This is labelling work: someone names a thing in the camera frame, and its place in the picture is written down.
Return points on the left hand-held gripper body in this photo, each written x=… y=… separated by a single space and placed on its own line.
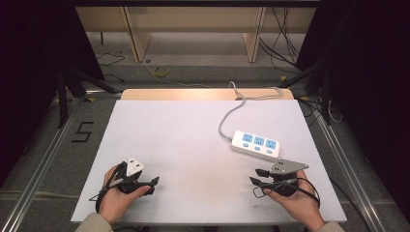
x=130 y=182

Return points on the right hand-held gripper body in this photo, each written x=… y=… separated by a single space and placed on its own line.
x=283 y=175

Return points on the white power strip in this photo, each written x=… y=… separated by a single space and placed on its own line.
x=255 y=145

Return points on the person's left hand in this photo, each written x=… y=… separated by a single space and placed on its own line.
x=117 y=199

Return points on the person's right hand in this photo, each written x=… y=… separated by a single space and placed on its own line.
x=298 y=203

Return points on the black metal stand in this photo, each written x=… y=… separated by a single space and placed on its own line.
x=325 y=96
x=64 y=93

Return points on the wooden table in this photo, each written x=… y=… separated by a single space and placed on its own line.
x=180 y=94

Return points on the yellow tape roll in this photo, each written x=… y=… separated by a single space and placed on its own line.
x=160 y=71

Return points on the black curtain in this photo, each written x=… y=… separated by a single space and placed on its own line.
x=32 y=80
x=370 y=96

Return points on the light wooden desk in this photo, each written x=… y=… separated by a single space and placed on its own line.
x=193 y=19

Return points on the aluminium floor rail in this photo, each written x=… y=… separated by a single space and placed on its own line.
x=351 y=180
x=38 y=167

